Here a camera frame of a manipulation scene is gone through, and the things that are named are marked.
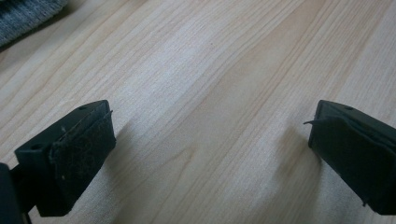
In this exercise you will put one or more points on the grey sock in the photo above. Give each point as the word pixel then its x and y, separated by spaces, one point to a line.
pixel 21 15

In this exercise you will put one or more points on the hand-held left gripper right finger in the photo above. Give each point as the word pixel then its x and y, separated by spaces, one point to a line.
pixel 358 155

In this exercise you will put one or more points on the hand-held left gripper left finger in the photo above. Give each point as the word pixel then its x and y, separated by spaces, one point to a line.
pixel 71 161

